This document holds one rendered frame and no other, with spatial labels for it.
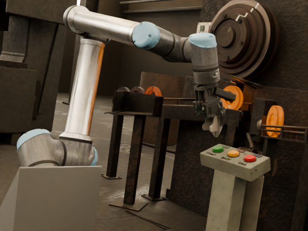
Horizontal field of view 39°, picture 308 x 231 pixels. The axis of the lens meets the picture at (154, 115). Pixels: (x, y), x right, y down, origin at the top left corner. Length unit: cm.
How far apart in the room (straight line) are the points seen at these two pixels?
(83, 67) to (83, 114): 21
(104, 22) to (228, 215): 84
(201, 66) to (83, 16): 58
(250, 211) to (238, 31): 110
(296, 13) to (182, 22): 970
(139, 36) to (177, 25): 1079
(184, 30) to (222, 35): 954
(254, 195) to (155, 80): 375
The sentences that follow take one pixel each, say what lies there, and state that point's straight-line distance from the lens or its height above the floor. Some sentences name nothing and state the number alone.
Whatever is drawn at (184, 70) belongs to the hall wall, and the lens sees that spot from 1179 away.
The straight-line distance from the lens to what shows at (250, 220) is 174.
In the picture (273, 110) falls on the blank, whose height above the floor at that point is 75.
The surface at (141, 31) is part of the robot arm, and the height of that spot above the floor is 99.
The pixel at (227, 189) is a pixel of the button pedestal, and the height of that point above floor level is 48.
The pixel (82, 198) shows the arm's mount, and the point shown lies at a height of 34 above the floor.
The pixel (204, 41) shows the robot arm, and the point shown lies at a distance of 146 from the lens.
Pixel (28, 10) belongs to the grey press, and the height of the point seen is 133.
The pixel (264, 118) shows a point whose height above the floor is 71.
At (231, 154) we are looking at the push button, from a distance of 156.
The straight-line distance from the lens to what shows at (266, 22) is 244.
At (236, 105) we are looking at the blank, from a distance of 252.
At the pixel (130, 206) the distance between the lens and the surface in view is 278.
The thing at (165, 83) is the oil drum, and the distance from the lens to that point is 530.
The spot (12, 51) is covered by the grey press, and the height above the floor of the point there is 91.
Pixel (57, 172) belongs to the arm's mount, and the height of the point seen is 45.
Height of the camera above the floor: 84
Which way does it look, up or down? 5 degrees down
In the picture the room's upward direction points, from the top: 8 degrees clockwise
